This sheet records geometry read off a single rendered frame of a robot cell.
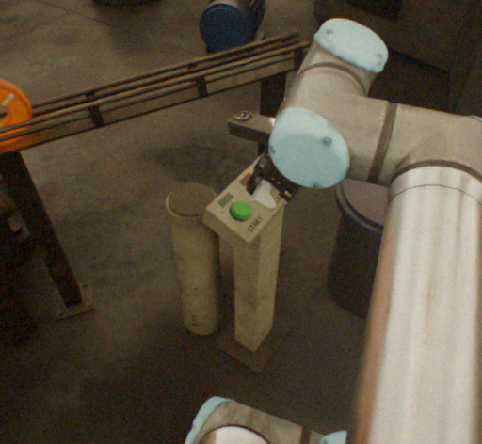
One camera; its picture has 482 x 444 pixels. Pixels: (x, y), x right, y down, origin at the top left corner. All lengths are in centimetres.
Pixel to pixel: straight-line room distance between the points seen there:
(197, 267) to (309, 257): 57
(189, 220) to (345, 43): 57
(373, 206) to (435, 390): 88
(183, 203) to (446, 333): 76
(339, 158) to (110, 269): 123
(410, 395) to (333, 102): 29
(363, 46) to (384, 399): 39
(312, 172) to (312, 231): 119
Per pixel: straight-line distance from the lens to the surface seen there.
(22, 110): 107
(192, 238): 105
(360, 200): 120
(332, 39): 57
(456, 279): 39
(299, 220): 171
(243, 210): 88
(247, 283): 111
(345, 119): 48
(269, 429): 83
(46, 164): 210
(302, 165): 49
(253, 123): 73
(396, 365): 35
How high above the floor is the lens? 124
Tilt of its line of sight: 45 degrees down
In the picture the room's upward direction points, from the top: straight up
